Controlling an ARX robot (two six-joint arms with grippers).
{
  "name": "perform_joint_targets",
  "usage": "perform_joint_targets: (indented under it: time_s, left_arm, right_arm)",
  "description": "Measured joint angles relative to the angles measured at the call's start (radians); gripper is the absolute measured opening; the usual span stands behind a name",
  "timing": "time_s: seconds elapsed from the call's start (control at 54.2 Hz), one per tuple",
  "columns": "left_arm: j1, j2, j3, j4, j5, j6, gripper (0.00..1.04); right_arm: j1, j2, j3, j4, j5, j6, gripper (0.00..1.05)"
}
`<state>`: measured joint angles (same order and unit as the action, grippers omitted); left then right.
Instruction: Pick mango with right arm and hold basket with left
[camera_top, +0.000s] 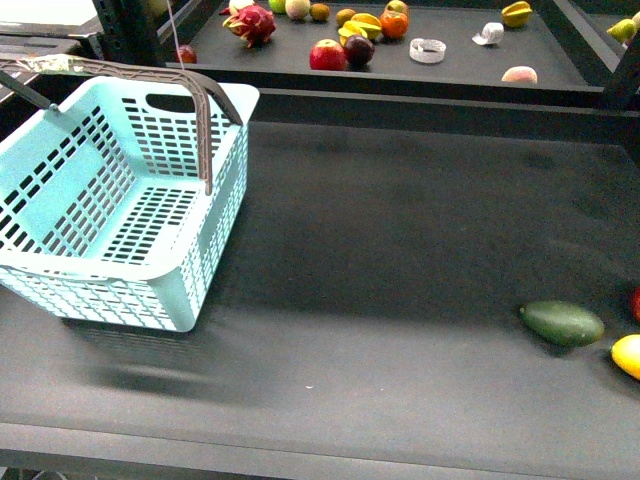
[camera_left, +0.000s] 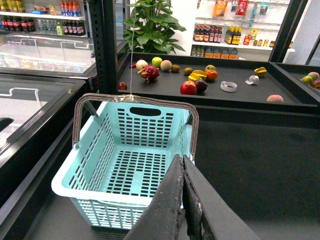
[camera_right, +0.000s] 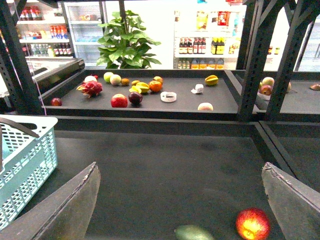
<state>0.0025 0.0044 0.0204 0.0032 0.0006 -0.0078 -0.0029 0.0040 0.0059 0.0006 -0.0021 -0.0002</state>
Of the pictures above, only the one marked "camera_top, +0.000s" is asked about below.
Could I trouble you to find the brown basket handle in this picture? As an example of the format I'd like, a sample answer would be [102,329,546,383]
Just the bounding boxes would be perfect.
[1,54,244,195]

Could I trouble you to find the light blue plastic basket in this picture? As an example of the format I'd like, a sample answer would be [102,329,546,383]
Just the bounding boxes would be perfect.
[1,77,248,332]

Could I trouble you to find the yellow mango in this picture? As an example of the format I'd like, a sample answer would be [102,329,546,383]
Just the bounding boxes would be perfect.
[611,334,640,380]

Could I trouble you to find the red apple on shelf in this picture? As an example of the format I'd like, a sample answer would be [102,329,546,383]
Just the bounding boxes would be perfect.
[309,39,347,71]

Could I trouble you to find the dark purple plum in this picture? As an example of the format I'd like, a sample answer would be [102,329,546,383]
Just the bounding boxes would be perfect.
[343,34,375,67]

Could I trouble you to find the yellow starfruit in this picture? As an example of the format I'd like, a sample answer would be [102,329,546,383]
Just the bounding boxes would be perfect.
[501,1,533,29]
[338,13,382,45]

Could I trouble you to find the pink dragon fruit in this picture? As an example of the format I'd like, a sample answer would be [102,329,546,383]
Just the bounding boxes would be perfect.
[222,4,276,48]

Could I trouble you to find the small orange brown fruit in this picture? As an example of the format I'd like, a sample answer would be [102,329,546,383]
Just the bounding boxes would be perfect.
[335,8,356,27]

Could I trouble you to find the orange persimmon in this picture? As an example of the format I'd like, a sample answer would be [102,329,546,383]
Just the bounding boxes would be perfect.
[379,10,409,40]

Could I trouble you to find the small dark red fruit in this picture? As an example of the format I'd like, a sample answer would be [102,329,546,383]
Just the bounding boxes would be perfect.
[176,44,198,64]

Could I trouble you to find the brown kiwi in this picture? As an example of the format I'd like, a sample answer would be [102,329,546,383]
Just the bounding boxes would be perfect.
[309,3,331,22]

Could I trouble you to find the beige round melon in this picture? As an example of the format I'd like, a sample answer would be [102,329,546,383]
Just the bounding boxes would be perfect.
[285,0,311,21]

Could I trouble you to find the red green apple back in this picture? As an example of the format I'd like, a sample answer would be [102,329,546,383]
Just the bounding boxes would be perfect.
[385,0,409,16]

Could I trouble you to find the dark green avocado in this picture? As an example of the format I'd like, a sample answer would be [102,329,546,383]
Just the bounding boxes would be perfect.
[519,300,605,348]

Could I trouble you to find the pale peach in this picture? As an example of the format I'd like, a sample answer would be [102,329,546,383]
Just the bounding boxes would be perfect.
[501,65,538,84]

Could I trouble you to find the crumpled white tape piece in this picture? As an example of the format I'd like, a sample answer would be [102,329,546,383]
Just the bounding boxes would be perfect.
[472,22,505,46]

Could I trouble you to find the yellow starfruit far right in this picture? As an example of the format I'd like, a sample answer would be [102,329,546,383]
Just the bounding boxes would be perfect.
[501,1,533,29]

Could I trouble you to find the red yellow apple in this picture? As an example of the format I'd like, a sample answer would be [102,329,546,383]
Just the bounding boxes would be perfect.
[628,286,640,323]

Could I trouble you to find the green pear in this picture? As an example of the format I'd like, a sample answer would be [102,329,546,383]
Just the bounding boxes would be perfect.
[607,18,638,44]

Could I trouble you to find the white tape ring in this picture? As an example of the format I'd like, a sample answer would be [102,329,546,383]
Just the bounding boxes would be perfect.
[409,37,448,65]

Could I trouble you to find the black metal rack post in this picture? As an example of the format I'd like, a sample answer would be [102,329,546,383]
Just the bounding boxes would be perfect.
[92,0,165,67]

